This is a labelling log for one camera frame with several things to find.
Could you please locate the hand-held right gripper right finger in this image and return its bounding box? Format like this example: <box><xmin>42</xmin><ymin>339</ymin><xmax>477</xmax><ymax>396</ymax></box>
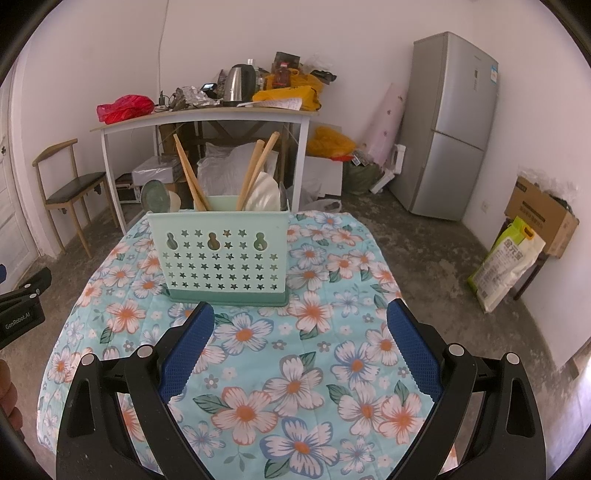
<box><xmin>385</xmin><ymin>299</ymin><xmax>547</xmax><ymax>480</ymax></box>

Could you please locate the wooden chair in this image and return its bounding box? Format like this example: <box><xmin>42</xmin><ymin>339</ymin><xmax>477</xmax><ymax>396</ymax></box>
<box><xmin>32</xmin><ymin>138</ymin><xmax>112</xmax><ymax>258</ymax></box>

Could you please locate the white spoon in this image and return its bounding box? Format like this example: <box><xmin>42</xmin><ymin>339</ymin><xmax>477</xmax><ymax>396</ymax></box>
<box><xmin>244</xmin><ymin>172</ymin><xmax>281</xmax><ymax>212</ymax></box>

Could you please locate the floral teal tablecloth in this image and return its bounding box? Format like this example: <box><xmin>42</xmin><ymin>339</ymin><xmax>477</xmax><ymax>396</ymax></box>
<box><xmin>37</xmin><ymin>210</ymin><xmax>458</xmax><ymax>480</ymax></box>

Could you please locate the dark wooden stool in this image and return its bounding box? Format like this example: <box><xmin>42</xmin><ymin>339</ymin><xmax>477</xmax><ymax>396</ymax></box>
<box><xmin>512</xmin><ymin>251</ymin><xmax>555</xmax><ymax>302</ymax></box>

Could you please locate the large cardboard box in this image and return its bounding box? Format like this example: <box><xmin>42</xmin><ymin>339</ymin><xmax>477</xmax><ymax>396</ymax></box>
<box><xmin>503</xmin><ymin>175</ymin><xmax>581</xmax><ymax>259</ymax></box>

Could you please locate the printed paper sheet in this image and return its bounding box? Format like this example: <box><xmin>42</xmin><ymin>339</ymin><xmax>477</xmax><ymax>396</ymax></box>
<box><xmin>238</xmin><ymin>97</ymin><xmax>303</xmax><ymax>112</ymax></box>

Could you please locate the white cardboard box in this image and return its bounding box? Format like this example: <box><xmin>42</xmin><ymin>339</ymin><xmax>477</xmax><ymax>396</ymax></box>
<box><xmin>304</xmin><ymin>156</ymin><xmax>344</xmax><ymax>195</ymax></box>

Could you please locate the clear plastic bag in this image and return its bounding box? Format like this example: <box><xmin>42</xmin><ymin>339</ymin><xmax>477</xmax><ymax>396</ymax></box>
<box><xmin>302</xmin><ymin>198</ymin><xmax>343</xmax><ymax>214</ymax></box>

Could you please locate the wooden chopstick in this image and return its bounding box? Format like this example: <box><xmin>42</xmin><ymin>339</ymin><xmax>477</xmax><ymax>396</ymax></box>
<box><xmin>172</xmin><ymin>133</ymin><xmax>204</xmax><ymax>212</ymax></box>
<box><xmin>178</xmin><ymin>143</ymin><xmax>211</xmax><ymax>212</ymax></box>
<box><xmin>236</xmin><ymin>138</ymin><xmax>262</xmax><ymax>212</ymax></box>
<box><xmin>244</xmin><ymin>131</ymin><xmax>281</xmax><ymax>210</ymax></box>
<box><xmin>240</xmin><ymin>138</ymin><xmax>266</xmax><ymax>212</ymax></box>

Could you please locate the dark green bag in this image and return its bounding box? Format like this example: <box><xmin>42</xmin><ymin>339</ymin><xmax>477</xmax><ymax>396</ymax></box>
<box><xmin>342</xmin><ymin>161</ymin><xmax>385</xmax><ymax>195</ymax></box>

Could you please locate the yellow plastic bag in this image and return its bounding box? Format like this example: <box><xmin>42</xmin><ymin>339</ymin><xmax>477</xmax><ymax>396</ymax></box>
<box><xmin>252</xmin><ymin>73</ymin><xmax>321</xmax><ymax>112</ymax></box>
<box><xmin>307</xmin><ymin>126</ymin><xmax>357</xmax><ymax>158</ymax></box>

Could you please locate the white wall cable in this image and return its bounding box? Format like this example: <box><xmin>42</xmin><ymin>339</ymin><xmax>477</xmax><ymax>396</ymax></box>
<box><xmin>156</xmin><ymin>0</ymin><xmax>170</xmax><ymax>100</ymax></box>

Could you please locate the red plastic bag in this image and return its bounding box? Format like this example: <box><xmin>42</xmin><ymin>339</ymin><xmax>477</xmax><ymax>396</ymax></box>
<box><xmin>96</xmin><ymin>95</ymin><xmax>155</xmax><ymax>125</ymax></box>

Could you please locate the green plastic utensil holder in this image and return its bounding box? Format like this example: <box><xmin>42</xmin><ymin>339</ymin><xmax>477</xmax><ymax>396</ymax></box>
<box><xmin>147</xmin><ymin>196</ymin><xmax>291</xmax><ymax>306</ymax></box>

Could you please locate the white green rice bag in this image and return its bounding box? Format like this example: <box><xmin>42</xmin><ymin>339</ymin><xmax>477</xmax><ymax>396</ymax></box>
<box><xmin>467</xmin><ymin>216</ymin><xmax>547</xmax><ymax>315</ymax></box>

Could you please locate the flat white box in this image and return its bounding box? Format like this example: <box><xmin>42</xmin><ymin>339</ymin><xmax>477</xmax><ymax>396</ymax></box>
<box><xmin>131</xmin><ymin>156</ymin><xmax>178</xmax><ymax>186</ymax></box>

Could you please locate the white table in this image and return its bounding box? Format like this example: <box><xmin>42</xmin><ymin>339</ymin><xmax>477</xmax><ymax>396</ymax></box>
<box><xmin>89</xmin><ymin>108</ymin><xmax>314</xmax><ymax>234</ymax></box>

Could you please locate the crumpled foil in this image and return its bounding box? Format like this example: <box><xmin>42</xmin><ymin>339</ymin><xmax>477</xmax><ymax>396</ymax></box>
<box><xmin>173</xmin><ymin>85</ymin><xmax>218</xmax><ymax>110</ymax></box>

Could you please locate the white door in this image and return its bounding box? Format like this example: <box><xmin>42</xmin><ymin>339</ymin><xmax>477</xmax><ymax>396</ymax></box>
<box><xmin>0</xmin><ymin>60</ymin><xmax>40</xmax><ymax>289</ymax></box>

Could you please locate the person's left hand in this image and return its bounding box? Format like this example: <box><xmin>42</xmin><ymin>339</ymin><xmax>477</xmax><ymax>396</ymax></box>
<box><xmin>0</xmin><ymin>359</ymin><xmax>21</xmax><ymax>432</ymax></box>

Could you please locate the white plastic bag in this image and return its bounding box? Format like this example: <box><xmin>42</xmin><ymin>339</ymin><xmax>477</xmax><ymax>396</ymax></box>
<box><xmin>198</xmin><ymin>142</ymin><xmax>280</xmax><ymax>197</ymax></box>

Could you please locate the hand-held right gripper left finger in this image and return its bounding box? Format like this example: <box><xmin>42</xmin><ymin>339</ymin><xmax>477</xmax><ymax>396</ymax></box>
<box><xmin>55</xmin><ymin>301</ymin><xmax>216</xmax><ymax>480</ymax></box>

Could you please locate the pink rolled mat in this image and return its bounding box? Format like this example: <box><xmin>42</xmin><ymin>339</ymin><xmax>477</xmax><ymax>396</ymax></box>
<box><xmin>360</xmin><ymin>83</ymin><xmax>409</xmax><ymax>168</ymax></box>

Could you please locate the steel electric kettle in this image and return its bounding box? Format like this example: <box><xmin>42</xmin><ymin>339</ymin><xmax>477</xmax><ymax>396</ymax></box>
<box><xmin>223</xmin><ymin>65</ymin><xmax>257</xmax><ymax>103</ymax></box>

